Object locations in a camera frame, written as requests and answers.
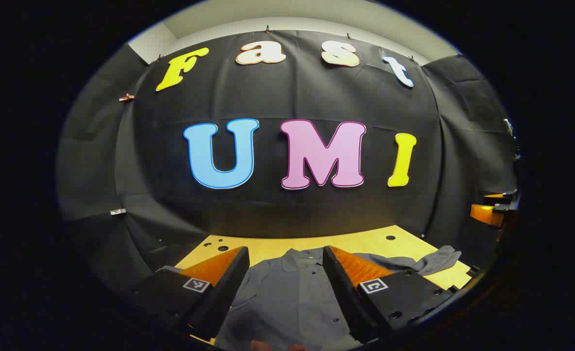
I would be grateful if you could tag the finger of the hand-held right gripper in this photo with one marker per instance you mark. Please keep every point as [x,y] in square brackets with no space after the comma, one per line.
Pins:
[487,215]

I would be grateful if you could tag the black backdrop cloth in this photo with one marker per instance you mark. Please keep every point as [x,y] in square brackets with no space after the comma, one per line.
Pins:
[268,204]

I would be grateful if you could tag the copper metal clip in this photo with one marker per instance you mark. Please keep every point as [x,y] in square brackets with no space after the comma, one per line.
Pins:
[126,97]

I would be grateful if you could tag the silver metal clip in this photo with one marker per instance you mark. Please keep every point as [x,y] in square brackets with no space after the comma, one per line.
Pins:
[118,211]
[509,126]

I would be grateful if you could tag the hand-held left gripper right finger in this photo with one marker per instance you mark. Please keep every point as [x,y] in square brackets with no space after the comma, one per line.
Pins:
[346,297]

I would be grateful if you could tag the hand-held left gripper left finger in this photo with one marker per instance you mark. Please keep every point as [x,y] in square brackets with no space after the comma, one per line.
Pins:
[226,287]

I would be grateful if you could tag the grey button shirt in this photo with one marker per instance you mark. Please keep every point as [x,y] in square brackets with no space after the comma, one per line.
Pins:
[287,297]

